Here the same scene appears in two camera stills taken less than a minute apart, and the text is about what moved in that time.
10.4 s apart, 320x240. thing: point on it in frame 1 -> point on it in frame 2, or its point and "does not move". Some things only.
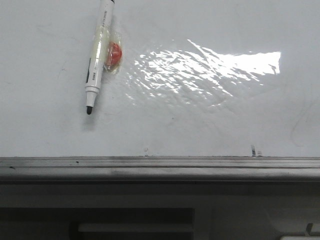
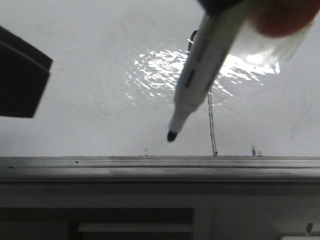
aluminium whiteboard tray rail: x=161 y=168 does not move
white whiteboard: x=197 y=79 does not move
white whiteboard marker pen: x=94 y=75 -> x=210 y=48
